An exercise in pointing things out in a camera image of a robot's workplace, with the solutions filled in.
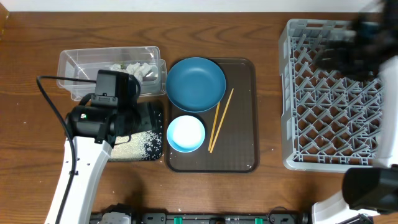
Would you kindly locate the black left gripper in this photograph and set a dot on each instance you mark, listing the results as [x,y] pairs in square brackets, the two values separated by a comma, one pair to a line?
[137,111]

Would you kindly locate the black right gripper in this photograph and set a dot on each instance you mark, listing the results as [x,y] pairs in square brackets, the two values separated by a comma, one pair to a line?
[324,56]

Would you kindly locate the pile of white rice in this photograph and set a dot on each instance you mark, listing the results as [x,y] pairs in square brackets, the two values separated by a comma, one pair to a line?
[143,146]

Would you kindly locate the white tissue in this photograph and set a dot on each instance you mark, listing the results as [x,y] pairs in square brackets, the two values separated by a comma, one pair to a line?
[142,71]

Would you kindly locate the light blue small bowl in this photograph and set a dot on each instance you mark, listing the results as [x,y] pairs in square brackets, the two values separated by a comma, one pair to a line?
[186,133]

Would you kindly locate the dark blue plate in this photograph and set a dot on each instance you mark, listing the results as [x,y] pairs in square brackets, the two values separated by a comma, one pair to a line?
[195,84]

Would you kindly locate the wooden chopstick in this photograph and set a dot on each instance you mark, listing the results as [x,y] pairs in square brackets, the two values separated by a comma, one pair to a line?
[213,126]
[214,140]

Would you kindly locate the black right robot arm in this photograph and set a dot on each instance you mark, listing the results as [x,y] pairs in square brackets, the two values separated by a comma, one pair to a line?
[369,192]

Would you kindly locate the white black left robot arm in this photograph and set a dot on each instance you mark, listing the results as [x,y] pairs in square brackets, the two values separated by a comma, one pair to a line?
[96,135]

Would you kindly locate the grey dishwasher rack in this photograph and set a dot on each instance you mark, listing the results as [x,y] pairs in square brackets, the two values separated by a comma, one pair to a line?
[329,123]

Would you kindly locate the black rectangular tray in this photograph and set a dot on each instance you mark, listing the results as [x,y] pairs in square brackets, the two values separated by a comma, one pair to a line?
[146,143]

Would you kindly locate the brown serving tray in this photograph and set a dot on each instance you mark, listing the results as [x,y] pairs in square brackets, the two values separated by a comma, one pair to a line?
[237,146]

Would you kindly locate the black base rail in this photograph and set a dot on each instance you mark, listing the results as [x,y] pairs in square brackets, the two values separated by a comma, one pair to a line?
[121,213]

